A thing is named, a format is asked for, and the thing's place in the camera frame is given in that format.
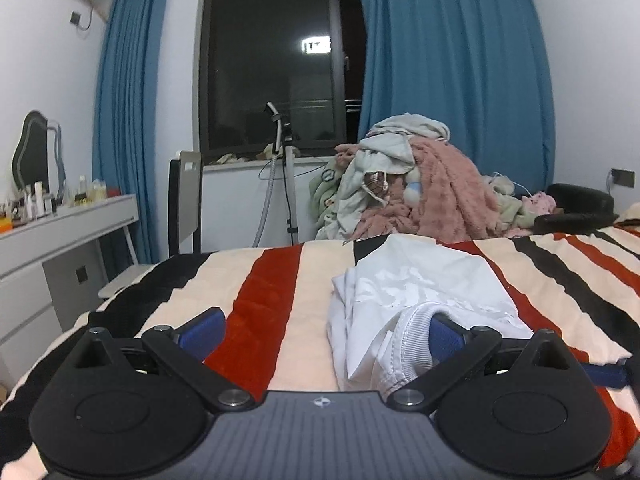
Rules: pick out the white dressing table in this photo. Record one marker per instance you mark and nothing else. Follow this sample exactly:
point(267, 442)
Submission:
point(52, 270)

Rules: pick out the grey-white hoodie on pile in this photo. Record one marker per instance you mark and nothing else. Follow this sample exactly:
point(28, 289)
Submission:
point(385, 151)

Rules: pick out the black chair with grey back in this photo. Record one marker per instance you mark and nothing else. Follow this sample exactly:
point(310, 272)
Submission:
point(184, 218)

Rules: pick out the striped fleece blanket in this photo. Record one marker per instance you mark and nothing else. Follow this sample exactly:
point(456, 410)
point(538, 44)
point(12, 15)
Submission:
point(276, 302)

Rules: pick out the dark window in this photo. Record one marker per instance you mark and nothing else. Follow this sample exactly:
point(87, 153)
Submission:
point(305, 57)

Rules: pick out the left blue curtain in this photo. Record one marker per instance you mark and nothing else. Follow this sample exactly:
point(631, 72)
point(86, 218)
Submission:
point(124, 127)

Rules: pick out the wall power socket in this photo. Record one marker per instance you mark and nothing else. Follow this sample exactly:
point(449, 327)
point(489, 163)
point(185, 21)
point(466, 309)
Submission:
point(623, 177)

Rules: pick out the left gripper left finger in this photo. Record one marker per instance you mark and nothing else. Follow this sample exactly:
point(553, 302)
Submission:
point(181, 353)

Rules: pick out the right blue curtain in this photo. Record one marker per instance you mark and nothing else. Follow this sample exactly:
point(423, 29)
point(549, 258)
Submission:
point(478, 66)

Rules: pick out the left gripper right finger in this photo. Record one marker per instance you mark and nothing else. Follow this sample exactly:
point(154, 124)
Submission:
point(459, 354)

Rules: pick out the pink fluffy blanket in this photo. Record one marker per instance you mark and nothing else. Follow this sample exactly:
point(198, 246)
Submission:
point(444, 198)

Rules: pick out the white t-shirt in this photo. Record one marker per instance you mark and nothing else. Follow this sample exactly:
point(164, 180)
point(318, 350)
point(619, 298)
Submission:
point(381, 310)

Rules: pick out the light green garment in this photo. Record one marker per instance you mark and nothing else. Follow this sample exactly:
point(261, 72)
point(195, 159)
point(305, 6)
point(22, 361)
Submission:
point(323, 190)

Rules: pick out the white tripod stand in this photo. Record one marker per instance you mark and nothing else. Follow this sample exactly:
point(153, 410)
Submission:
point(283, 157)

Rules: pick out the wavy frame mirror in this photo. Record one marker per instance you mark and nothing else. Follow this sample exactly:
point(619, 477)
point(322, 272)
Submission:
point(38, 156)

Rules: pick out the blue curtain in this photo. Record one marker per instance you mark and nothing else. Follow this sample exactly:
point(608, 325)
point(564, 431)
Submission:
point(124, 127)
point(478, 66)

